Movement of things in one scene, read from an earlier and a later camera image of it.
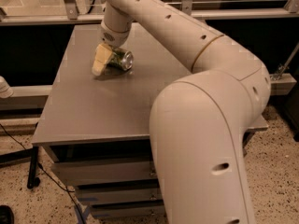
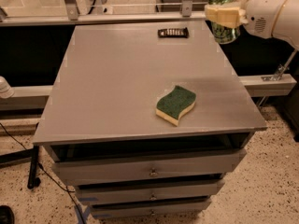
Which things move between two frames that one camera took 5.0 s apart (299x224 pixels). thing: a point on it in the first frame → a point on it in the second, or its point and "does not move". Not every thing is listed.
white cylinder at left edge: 6,91 does not move
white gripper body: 114,37 → 261,13
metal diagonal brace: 278,73 does not move
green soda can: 121,59 → 223,34
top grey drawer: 72,172 does not move
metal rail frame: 69,13 does not move
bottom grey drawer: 138,209 does not move
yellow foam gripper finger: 102,56 → 228,16
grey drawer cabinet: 96,129 does not move
